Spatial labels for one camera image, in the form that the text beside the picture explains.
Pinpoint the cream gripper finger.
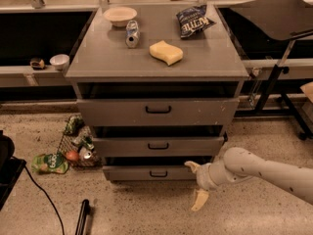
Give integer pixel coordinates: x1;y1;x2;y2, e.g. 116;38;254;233
191;189;209;212
184;161;201;174

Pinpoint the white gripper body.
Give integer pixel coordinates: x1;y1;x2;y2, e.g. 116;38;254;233
196;164;217;191

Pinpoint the grey bottom drawer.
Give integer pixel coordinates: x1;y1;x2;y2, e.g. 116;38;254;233
103;165;196;181

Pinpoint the grey drawer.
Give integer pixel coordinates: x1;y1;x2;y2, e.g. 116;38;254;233
77;99;239;126
103;165;196;181
93;137;224;157

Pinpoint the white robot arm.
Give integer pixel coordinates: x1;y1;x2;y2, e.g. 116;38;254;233
185;147;313;212

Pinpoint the grey drawer cabinet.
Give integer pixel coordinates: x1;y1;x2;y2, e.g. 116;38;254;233
65;2;250;184

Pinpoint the grey middle drawer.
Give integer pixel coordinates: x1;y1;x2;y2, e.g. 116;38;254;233
93;137;224;157

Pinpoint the grey top drawer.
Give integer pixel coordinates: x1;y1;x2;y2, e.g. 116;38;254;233
77;99;239;126

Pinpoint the green bottle in basket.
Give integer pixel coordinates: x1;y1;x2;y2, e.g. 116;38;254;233
71;133;94;151

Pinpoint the silver can in basket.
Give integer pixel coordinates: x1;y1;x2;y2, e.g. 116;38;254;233
79;147;94;162

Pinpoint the yellow sponge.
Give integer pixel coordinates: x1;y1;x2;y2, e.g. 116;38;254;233
149;40;183;66

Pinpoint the red apple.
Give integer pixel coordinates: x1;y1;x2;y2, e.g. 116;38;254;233
66;151;79;162

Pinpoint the black pole on floor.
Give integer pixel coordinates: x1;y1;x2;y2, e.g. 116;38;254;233
75;199;90;235

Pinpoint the green bag by cabinet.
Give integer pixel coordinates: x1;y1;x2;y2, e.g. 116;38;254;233
64;116;84;136

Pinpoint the crushed silver can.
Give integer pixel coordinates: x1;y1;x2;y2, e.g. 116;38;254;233
125;21;140;48

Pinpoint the blue chips bag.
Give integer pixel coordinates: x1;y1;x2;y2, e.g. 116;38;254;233
176;5;215;38

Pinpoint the green snack pouch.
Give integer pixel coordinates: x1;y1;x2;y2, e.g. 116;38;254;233
31;153;69;174

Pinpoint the white bowl on cabinet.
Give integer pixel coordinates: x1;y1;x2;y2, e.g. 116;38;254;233
103;7;137;27

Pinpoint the small white cup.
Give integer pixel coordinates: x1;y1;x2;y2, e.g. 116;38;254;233
50;54;69;71

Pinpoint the black tray stand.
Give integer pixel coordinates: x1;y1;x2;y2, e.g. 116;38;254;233
219;0;313;140

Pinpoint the black device at left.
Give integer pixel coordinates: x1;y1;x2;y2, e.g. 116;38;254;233
0;131;25;211

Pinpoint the small dark tape measure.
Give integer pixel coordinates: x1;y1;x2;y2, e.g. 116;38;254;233
30;58;45;70

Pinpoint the wire mesh basket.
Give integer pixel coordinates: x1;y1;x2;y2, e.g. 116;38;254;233
58;126;101;169

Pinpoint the black cable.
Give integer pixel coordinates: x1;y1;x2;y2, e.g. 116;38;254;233
23;165;66;235

